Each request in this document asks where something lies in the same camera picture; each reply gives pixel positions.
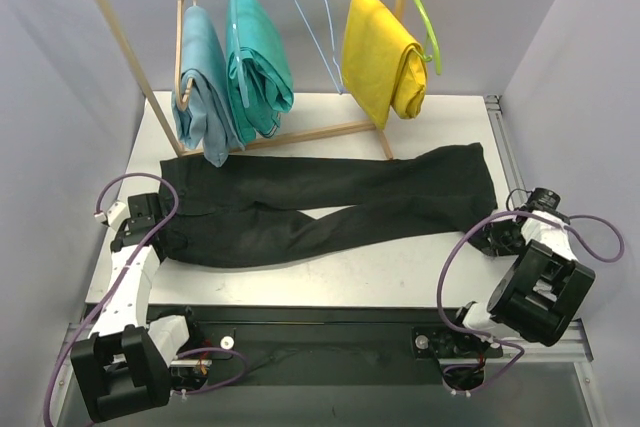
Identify green plastic hanger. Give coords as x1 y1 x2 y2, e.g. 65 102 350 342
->
347 0 444 76

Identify light blue wire hanger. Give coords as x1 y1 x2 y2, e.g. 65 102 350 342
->
292 0 345 94

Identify wooden hanger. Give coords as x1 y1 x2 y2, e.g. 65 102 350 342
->
174 0 197 112

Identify teal plastic hanger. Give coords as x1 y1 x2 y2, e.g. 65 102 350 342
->
229 0 250 109

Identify aluminium frame rail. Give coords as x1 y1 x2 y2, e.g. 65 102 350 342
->
485 95 609 426

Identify black denim trousers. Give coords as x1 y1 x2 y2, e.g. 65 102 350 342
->
160 143 497 269

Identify light blue trousers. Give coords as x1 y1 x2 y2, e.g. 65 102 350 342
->
172 6 244 167

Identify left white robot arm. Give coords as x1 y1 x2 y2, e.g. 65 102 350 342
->
70 193 203 423

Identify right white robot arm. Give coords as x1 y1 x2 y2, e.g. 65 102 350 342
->
443 188 595 355

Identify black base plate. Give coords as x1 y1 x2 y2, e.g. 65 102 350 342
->
147 305 503 387

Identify yellow trousers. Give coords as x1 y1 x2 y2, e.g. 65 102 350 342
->
341 0 428 130

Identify teal trousers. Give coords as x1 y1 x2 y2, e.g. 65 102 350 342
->
226 0 294 145

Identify wooden clothes rack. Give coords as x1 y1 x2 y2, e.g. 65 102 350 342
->
94 0 393 160

